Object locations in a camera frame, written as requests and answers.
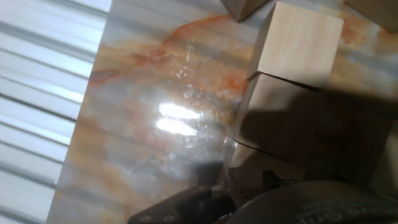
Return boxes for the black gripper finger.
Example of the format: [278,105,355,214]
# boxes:
[127,160,239,224]

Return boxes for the orange grey marble mat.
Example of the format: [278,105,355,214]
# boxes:
[45,0,398,224]

